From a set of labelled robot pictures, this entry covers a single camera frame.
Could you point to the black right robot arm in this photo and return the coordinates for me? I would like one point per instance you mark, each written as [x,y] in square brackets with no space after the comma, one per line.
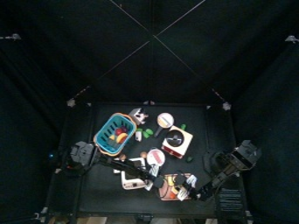
[234,162]

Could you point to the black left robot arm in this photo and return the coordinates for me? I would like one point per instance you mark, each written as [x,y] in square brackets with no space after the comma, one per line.
[116,164]

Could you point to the pink toy plate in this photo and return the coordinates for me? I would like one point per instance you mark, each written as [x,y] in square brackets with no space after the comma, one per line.
[172,188]

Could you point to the white and grey kitchen scale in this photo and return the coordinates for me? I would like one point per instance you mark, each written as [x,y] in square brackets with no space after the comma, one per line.
[131,176]

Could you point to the dark green toy piece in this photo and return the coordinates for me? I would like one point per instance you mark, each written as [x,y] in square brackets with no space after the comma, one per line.
[190,159]

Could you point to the white round lid red stripe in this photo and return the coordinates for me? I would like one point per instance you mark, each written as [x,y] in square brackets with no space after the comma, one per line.
[155,157]

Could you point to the white printed label sticker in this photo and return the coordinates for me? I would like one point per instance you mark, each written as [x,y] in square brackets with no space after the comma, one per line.
[230,198]

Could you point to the brown toy mushroom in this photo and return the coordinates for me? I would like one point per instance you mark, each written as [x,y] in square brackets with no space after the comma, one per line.
[143,154]

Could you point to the red wooden toy stove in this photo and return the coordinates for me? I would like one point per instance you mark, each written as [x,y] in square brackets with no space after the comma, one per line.
[176,141]

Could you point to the green toy vegetable piece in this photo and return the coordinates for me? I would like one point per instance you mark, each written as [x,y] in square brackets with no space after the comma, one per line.
[146,135]
[148,131]

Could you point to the white toy bottle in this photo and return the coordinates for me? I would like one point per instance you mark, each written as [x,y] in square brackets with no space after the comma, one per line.
[138,136]

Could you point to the small green toy piece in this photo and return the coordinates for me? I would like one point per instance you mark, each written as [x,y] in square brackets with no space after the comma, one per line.
[183,127]

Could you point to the teal basket with orange rim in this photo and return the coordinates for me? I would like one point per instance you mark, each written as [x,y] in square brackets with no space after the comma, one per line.
[115,134]

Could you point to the red toy fruit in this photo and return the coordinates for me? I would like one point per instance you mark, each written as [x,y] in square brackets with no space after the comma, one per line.
[120,130]

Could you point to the white toy knife block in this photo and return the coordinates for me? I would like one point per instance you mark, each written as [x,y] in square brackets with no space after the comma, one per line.
[139,115]

